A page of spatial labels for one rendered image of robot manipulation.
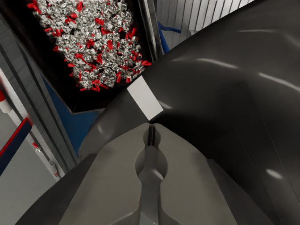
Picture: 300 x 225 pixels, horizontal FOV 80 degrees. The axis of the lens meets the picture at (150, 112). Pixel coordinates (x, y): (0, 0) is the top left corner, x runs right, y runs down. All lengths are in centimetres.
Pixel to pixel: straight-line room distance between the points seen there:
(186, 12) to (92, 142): 95
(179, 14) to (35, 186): 118
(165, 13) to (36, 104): 81
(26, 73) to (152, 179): 31
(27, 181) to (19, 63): 92
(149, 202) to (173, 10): 96
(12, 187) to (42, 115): 85
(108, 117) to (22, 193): 108
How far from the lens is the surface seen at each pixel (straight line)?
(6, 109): 41
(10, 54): 38
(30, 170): 128
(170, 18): 106
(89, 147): 20
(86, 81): 31
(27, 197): 120
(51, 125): 49
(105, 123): 17
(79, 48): 30
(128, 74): 28
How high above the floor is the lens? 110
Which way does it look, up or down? 46 degrees down
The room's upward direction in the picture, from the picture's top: 178 degrees counter-clockwise
